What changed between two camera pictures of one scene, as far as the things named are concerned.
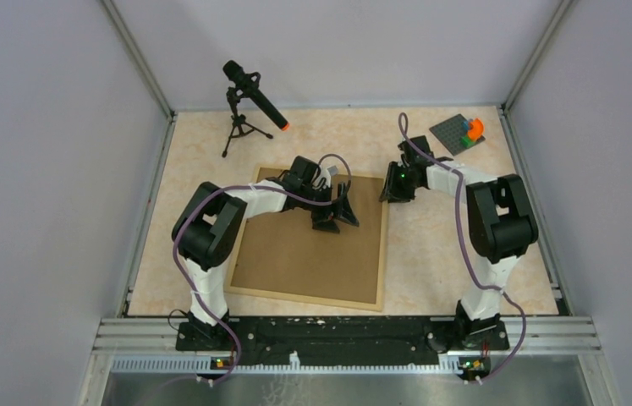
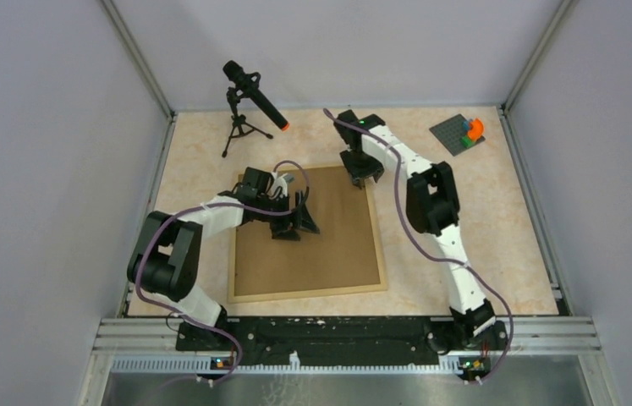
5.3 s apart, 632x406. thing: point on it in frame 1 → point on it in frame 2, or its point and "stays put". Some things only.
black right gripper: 391,194 → 375,169
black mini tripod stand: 240,125 stays put
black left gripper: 341,211 → 284,228
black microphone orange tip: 248,83 stays put
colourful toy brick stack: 474,128 stays put
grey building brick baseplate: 451,132 stays put
